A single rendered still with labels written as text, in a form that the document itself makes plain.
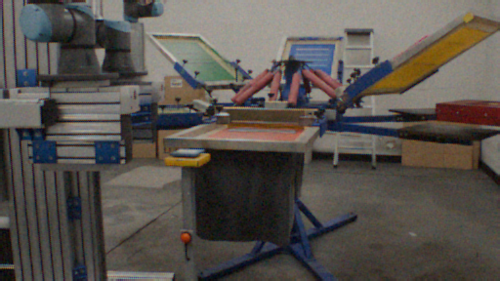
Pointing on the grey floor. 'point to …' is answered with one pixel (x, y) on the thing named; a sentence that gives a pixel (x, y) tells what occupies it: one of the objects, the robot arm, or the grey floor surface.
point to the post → (188, 208)
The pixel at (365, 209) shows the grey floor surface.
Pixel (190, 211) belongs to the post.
